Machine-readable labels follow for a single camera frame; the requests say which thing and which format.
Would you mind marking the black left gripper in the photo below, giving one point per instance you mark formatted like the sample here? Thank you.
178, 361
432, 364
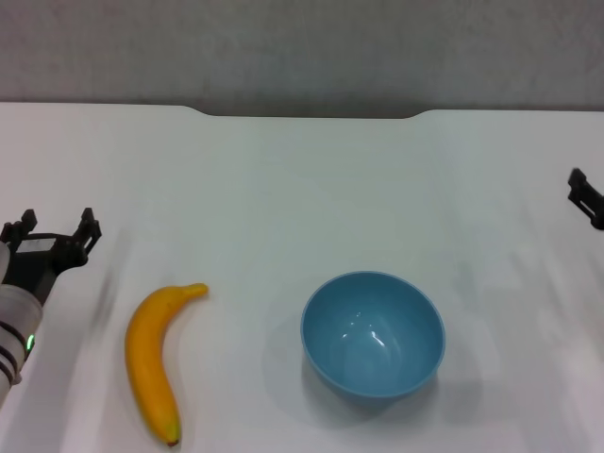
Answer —
35, 266

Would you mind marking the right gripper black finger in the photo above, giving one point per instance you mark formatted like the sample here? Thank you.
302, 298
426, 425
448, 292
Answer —
587, 200

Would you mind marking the yellow banana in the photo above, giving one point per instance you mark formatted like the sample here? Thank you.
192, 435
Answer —
148, 349

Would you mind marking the blue plastic bowl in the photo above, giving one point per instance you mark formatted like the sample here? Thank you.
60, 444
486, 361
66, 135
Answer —
373, 340

